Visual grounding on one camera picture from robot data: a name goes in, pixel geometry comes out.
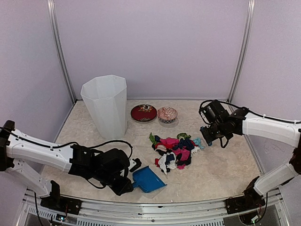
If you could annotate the right aluminium corner post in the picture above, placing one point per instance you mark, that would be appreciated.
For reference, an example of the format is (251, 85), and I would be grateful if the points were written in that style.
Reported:
(243, 49)

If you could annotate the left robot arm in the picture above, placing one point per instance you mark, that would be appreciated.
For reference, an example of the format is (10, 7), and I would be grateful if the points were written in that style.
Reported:
(110, 168)

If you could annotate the green paper scrap right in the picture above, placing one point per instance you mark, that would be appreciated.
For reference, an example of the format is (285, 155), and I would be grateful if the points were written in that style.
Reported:
(183, 136)

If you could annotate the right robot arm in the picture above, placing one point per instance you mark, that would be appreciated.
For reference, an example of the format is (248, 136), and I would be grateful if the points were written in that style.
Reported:
(222, 124)

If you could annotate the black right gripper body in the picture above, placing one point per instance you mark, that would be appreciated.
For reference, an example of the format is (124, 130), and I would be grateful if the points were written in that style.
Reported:
(217, 132)

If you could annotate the teal paper scrap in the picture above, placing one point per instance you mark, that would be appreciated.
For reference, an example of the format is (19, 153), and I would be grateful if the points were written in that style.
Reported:
(197, 142)

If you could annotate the red twisted paper scrap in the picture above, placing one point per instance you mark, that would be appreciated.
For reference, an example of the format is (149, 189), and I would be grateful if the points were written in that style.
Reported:
(157, 162)

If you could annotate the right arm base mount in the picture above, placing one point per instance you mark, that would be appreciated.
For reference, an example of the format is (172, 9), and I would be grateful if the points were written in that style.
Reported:
(248, 201)

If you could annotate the blue dustpan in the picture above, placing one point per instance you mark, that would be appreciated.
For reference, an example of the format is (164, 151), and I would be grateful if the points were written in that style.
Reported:
(147, 180)

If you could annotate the white paper scrap long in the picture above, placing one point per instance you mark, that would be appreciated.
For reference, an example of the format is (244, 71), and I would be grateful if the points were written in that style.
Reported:
(167, 162)

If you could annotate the white plastic trash bin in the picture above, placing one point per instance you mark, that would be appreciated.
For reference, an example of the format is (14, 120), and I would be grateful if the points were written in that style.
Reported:
(105, 98)

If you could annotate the aluminium front rail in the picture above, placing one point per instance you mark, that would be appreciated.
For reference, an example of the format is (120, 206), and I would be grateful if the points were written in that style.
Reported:
(103, 213)

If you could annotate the aluminium corner post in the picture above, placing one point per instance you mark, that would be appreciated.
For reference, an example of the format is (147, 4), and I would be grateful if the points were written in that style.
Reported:
(59, 49)
(243, 49)

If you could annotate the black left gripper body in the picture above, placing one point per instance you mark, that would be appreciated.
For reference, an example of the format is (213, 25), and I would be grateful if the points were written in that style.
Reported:
(117, 188)

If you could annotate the pink patterned bowl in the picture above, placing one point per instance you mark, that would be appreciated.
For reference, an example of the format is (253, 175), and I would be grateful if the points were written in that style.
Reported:
(167, 114)

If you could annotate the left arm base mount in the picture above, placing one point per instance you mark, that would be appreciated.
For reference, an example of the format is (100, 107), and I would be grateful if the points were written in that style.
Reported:
(60, 203)

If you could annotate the red floral plate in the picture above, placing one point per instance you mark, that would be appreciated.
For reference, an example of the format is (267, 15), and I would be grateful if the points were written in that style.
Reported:
(143, 113)

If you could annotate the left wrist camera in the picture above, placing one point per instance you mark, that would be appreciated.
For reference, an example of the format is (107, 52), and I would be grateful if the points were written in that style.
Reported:
(134, 164)

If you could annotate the left aluminium corner post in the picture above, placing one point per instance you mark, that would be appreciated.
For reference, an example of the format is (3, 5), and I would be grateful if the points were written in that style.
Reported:
(59, 49)

